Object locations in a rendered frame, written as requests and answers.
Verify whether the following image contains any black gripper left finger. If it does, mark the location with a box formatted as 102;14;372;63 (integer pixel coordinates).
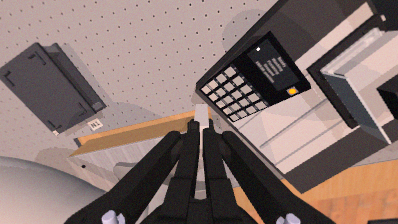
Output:
64;104;202;224

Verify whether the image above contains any white label with black text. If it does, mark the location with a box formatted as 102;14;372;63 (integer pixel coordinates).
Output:
88;118;102;130

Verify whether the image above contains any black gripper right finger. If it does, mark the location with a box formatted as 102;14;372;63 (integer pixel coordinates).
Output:
201;104;336;224

